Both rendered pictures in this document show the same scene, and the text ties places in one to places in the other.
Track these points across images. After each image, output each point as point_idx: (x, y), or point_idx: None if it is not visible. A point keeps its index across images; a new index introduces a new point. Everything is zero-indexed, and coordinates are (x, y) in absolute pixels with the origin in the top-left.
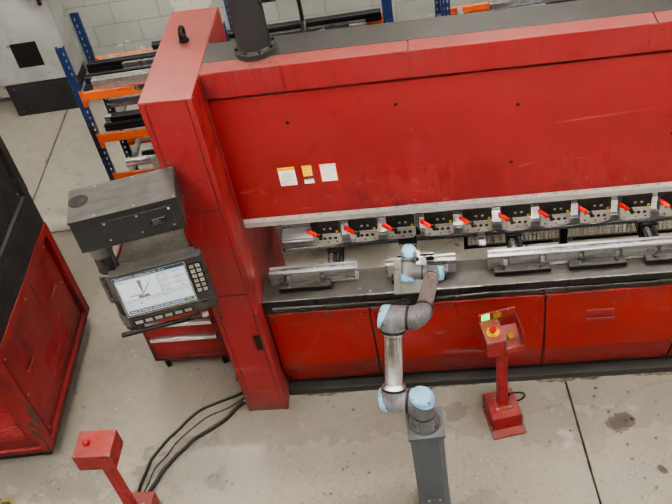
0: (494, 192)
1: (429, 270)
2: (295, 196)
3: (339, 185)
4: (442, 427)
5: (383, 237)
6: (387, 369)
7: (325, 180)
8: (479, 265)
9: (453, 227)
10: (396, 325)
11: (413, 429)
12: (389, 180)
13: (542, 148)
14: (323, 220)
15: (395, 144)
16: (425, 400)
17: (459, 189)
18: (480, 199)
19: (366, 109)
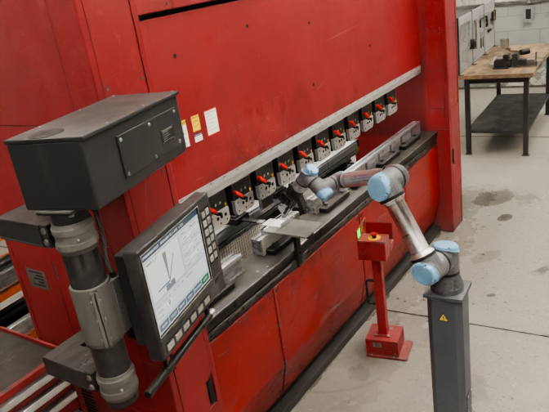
0: (310, 120)
1: (339, 173)
2: (189, 163)
3: (220, 137)
4: None
5: (220, 239)
6: (414, 234)
7: (210, 133)
8: (306, 217)
9: (295, 168)
10: (399, 181)
11: (453, 291)
12: (252, 122)
13: (324, 67)
14: (213, 192)
15: (252, 75)
16: (453, 243)
17: (292, 122)
18: (304, 131)
19: (229, 33)
